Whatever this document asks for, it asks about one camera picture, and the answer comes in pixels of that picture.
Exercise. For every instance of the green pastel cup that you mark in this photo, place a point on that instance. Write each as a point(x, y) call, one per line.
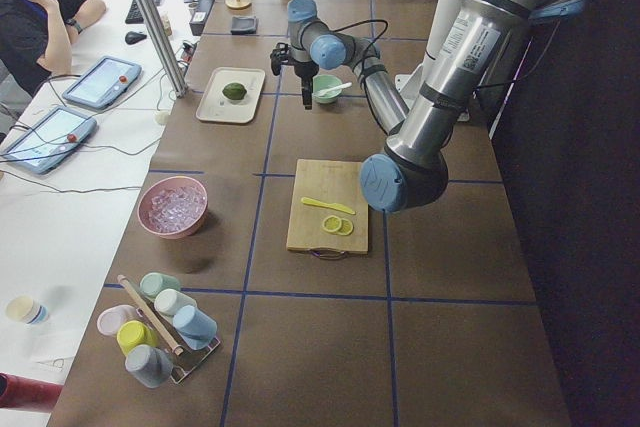
point(153, 283)

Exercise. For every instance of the wooden rack handle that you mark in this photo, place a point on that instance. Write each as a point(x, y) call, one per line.
point(149, 313)

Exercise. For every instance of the grey folded cloth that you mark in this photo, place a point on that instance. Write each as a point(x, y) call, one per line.
point(244, 25)

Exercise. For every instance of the grey pastel cup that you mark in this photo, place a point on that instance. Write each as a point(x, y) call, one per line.
point(149, 365)

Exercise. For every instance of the teach pendant tablet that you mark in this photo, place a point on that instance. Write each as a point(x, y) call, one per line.
point(44, 146)
point(103, 83)

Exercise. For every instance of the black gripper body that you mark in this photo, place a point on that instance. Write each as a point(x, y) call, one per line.
point(303, 69)

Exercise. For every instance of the upper teach pendant tablet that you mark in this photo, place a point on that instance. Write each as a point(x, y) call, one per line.
point(103, 83)

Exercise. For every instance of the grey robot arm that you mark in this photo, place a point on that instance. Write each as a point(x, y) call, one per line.
point(411, 170)

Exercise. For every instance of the lower teach pendant tablet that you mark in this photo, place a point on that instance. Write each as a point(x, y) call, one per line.
point(44, 146)

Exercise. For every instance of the pink pastel cup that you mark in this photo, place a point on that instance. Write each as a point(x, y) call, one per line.
point(112, 319)

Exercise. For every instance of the yellow plastic knife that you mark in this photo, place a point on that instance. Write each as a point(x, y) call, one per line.
point(328, 205)

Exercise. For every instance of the green avocado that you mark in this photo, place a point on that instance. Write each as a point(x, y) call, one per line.
point(234, 91)

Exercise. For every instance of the light green bowl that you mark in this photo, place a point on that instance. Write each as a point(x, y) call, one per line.
point(322, 81)

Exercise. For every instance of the yellow pastel cup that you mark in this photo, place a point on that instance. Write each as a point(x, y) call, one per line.
point(134, 333)

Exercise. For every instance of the bamboo cutting board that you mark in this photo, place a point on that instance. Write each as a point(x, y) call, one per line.
point(328, 181)

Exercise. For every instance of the seated person in black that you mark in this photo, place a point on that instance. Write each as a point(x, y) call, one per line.
point(37, 37)

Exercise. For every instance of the white rabbit tray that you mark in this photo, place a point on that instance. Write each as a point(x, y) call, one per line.
point(214, 107)

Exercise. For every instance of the cream cup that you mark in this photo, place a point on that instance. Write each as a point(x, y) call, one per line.
point(169, 301)

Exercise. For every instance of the clear ice cubes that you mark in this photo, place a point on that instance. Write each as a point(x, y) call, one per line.
point(175, 209)

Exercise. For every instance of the paper cup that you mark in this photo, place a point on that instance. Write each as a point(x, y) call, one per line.
point(25, 309)

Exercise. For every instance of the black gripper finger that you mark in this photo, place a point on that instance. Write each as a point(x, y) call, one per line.
point(306, 92)

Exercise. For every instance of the black computer mouse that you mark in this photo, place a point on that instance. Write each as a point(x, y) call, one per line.
point(133, 37)

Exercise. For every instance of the white wire rack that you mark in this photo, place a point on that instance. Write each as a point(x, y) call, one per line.
point(183, 365)

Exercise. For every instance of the white plastic spoon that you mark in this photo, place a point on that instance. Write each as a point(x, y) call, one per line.
point(326, 92)

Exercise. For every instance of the black box with label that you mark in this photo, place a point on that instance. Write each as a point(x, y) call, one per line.
point(200, 11)

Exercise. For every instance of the aluminium frame post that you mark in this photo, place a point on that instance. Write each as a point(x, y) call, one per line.
point(162, 46)

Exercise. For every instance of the pink bowl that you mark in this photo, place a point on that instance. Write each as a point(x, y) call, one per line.
point(168, 183)

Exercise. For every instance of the light blue cup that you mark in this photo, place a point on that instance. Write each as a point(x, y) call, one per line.
point(195, 327)

